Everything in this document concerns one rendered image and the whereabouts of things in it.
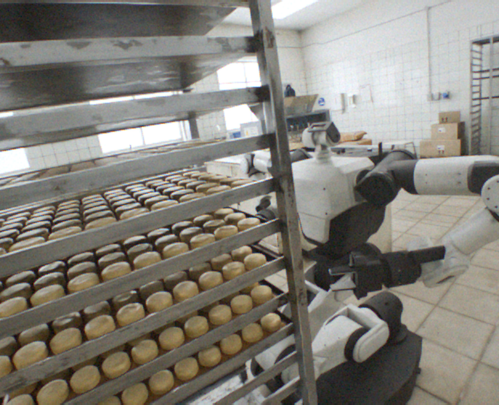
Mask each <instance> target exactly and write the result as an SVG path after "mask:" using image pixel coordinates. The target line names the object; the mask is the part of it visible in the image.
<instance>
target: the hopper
mask: <svg viewBox="0 0 499 405"><path fill-rule="evenodd" d="M318 95H319V94H313V95H306V96H292V97H285V98H284V107H285V114H286V116H290V115H295V114H301V113H310V112H312V110H313V106H314V105H315V102H316V100H317V98H318ZM246 105H247V106H248V108H249V109H250V110H251V112H252V113H253V115H254V116H255V117H256V119H257V120H264V119H265V116H264V105H263V103H258V104H246Z"/></svg>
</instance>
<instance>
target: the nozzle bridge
mask: <svg viewBox="0 0 499 405"><path fill-rule="evenodd" d="M309 115H310V116H311V117H312V119H313V122H312V120H311V117H310V116H309ZM303 116H305V117H306V119H305V117H303ZM298 117H299V118H300V119H301V121H300V119H299V118H298ZM292 118H293V119H294V120H295V127H294V120H293V119H292ZM286 119H288V121H287V127H288V122H289V127H288V135H289V136H292V135H297V134H301V133H303V132H304V131H305V130H306V129H307V128H308V126H307V124H306V120H307V121H309V123H310V124H311V122H312V123H319V122H328V121H330V113H329V109H327V110H322V111H316V112H306V113H301V114H295V115H290V116H286ZM302 121H303V122H304V125H305V124H306V126H305V129H302V125H301V126H300V123H301V124H302ZM297 122H298V125H299V126H300V127H299V130H298V131H297V127H296V123H297ZM291 123H292V126H293V127H294V128H293V132H291V129H290V124H291ZM239 128H240V133H241V137H250V136H254V135H258V134H263V133H267V128H266V122H265V119H264V120H258V121H249V122H244V123H239Z"/></svg>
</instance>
